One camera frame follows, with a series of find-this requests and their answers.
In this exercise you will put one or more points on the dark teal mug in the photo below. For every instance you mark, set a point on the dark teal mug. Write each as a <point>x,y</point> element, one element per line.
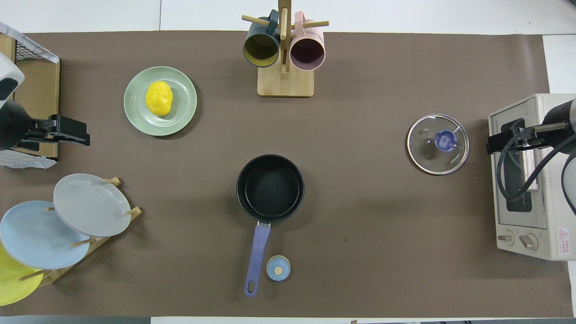
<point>262,49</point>

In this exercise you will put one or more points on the pink mug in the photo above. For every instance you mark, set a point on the pink mug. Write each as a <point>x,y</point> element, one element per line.
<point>307,50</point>

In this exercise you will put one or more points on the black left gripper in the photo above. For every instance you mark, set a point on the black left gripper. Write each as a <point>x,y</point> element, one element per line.
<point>60,128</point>

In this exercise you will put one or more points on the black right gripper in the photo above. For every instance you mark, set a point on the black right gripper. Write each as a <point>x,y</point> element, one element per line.
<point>517,135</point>

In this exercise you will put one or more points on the wooden plate rack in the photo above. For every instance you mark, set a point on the wooden plate rack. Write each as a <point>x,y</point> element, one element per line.
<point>53,275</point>

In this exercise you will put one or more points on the green plate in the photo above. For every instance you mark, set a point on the green plate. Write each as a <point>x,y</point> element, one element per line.
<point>139,114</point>

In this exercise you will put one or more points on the brown table mat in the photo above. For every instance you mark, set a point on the brown table mat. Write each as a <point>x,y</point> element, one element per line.
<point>360,247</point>

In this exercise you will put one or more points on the glass lid purple knob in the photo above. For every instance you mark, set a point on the glass lid purple knob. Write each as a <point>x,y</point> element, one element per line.
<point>423,148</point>

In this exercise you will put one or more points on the wooden mug tree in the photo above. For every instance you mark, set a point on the wooden mug tree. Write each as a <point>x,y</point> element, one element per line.
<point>285,85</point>

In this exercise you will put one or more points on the light blue plate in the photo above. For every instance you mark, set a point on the light blue plate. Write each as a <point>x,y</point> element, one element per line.
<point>36,238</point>

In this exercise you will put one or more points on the white marbled paper sheet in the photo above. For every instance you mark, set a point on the white marbled paper sheet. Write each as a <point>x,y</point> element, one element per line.
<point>27,40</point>
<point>22,159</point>

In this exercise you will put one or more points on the beige toaster oven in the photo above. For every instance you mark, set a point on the beige toaster oven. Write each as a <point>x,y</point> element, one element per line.
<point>540,234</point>

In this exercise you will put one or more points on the grey plate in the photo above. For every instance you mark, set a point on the grey plate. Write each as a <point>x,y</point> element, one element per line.
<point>90,204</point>

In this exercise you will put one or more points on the yellow plate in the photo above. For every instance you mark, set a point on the yellow plate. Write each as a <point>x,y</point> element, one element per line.
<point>11,283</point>

